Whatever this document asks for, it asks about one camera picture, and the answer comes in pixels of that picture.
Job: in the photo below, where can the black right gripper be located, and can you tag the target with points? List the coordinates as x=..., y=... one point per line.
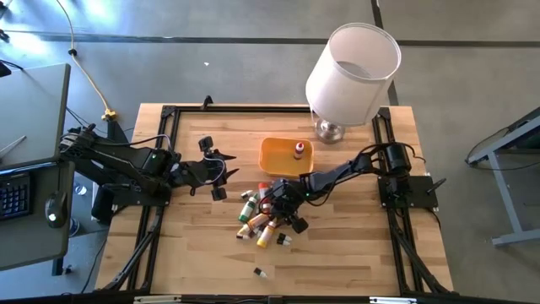
x=293, y=196

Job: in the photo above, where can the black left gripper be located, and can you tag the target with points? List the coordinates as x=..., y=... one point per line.
x=194, y=173

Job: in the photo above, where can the large orange food coloring bottle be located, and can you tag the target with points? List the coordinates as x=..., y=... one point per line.
x=258, y=220

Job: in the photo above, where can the small blue food coloring bottle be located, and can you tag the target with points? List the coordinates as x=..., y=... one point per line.
x=282, y=242

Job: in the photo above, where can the large yellow food coloring bottle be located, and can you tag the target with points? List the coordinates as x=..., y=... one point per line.
x=266, y=238

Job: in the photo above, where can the large green food coloring bottle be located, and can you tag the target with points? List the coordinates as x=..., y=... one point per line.
x=246, y=211

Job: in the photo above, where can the small dark food coloring bottle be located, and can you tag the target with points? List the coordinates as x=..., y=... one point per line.
x=244, y=231

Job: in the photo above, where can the large red food coloring bottle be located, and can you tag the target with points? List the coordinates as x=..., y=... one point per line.
x=299, y=152

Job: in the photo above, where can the small green food coloring bottle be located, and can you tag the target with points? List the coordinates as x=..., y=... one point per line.
x=259, y=272

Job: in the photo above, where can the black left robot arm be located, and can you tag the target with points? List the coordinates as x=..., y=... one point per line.
x=126, y=160

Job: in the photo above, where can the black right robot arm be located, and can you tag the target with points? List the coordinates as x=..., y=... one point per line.
x=337, y=173

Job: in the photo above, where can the yellow plastic bin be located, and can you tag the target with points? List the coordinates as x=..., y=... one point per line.
x=276, y=158

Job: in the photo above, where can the black clamp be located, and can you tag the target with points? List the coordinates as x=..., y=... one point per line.
x=207, y=102

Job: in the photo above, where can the black computer mouse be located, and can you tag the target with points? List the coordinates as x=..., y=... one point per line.
x=55, y=209

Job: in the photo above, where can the grey office desk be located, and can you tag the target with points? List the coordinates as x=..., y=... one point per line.
x=34, y=114

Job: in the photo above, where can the black keyboard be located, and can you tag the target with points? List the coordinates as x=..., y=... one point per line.
x=14, y=196

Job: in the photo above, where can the grey metal desk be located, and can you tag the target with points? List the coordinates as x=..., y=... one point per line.
x=504, y=198

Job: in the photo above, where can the black aluminium table frame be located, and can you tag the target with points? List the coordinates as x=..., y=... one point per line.
x=253, y=109

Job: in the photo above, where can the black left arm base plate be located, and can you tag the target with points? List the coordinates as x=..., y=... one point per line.
x=139, y=196

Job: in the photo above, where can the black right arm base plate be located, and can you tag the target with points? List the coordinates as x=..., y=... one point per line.
x=413, y=192

